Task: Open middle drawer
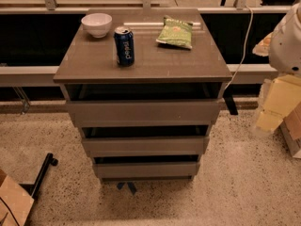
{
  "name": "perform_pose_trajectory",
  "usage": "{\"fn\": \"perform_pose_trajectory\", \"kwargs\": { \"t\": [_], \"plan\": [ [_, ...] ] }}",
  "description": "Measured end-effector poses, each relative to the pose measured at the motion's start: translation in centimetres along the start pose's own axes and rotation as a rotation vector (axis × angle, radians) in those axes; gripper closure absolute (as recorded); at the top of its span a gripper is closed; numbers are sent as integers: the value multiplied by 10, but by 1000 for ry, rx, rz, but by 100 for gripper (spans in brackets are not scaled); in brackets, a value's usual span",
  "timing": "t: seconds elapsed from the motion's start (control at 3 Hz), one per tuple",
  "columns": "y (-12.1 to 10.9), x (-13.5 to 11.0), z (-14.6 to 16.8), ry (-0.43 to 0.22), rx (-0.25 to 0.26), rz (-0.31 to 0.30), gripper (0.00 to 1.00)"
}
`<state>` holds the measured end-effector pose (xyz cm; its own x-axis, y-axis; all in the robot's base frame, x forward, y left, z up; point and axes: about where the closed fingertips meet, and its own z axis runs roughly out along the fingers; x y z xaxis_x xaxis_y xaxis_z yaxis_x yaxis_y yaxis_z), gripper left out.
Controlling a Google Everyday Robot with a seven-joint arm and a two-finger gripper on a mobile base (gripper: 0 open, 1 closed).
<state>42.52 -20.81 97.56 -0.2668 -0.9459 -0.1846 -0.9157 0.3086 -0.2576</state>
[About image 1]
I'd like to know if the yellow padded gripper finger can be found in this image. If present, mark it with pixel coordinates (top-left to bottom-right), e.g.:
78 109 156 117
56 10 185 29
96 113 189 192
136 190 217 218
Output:
252 33 272 57
255 74 301 133

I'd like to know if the grey drawer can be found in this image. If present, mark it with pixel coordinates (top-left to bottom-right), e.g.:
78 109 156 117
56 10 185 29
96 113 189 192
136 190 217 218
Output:
66 101 220 127
82 137 209 157
93 162 200 179

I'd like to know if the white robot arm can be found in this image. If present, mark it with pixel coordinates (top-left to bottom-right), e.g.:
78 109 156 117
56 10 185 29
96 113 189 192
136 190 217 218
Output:
252 3 301 133

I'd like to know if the grey drawer cabinet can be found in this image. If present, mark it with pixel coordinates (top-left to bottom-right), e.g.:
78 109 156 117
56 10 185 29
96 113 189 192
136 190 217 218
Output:
54 8 231 182

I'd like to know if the green chip bag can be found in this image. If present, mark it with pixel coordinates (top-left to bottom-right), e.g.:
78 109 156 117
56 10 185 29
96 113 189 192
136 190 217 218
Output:
156 16 193 50

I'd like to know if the blue soda can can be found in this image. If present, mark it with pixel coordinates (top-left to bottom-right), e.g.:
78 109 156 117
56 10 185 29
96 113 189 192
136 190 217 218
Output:
114 26 135 67

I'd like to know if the white ceramic bowl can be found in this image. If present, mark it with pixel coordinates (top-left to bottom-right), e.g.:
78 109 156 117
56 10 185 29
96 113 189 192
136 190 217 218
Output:
81 13 113 38

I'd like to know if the blue tape cross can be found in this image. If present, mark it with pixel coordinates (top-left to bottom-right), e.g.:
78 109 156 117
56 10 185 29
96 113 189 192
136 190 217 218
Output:
116 182 138 196

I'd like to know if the cardboard box left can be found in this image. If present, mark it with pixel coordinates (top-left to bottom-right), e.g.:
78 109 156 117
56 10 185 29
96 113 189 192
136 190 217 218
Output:
0 169 34 226

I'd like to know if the white cable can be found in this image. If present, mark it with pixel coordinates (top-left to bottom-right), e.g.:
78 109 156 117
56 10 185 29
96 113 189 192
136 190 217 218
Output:
223 5 254 92

